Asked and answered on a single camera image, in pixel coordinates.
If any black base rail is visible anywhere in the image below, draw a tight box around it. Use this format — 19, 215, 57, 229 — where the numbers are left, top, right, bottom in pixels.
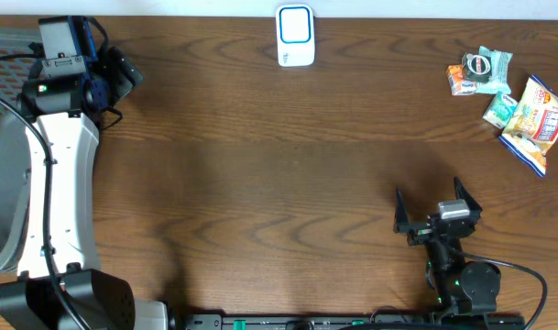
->
182, 312, 525, 330

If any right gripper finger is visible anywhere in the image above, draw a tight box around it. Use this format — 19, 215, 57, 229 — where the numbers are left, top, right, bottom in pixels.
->
454, 177, 482, 219
393, 188, 410, 234

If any dark green round-label packet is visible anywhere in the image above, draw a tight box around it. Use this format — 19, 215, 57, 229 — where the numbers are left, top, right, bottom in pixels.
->
462, 53, 492, 83

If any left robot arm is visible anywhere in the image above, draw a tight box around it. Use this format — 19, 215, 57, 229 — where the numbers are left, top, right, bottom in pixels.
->
0, 47, 178, 329

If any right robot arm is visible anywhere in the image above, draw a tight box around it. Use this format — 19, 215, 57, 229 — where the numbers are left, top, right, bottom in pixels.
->
393, 178, 501, 325

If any orange tissue pack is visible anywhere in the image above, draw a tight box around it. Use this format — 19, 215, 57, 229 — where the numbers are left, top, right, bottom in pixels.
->
446, 65, 477, 96

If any light green wipes packet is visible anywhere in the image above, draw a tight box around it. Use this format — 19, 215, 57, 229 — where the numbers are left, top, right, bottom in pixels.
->
476, 46, 513, 94

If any left black cable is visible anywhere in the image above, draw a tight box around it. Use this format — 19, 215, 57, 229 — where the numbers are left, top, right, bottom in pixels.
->
0, 16, 124, 330

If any grey plastic mesh basket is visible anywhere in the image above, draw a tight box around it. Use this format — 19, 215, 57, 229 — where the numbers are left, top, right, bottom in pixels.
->
0, 27, 41, 273

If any teal tissue pack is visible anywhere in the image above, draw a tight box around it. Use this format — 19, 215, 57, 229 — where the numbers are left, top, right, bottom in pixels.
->
482, 92, 518, 129

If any yellow snack chip bag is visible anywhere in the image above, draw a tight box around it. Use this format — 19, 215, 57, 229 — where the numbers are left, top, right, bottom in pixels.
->
498, 75, 558, 178

